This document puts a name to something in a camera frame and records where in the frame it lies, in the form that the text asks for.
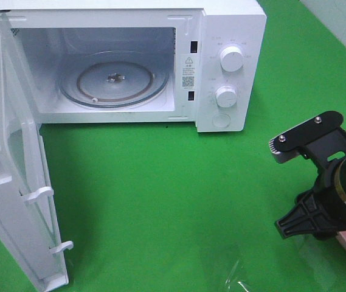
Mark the green table mat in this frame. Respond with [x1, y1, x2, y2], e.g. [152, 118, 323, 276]
[0, 0, 346, 292]

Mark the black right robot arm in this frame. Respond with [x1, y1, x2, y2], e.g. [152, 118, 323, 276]
[269, 111, 346, 240]

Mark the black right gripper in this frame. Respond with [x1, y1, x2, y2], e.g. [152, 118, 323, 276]
[275, 161, 346, 240]

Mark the white microwave knob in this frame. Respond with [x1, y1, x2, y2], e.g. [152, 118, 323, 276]
[215, 86, 238, 108]
[220, 45, 243, 72]

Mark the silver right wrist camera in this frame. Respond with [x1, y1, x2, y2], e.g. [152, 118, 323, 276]
[269, 138, 300, 164]

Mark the white microwave oven body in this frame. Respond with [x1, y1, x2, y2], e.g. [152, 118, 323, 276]
[0, 1, 266, 132]

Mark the glass microwave turntable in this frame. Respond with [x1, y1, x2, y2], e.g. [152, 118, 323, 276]
[60, 50, 174, 109]

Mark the round white door release button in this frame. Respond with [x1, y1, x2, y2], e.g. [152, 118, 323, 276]
[212, 113, 230, 128]

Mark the white microwave door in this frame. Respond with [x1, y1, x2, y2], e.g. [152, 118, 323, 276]
[0, 12, 73, 291]

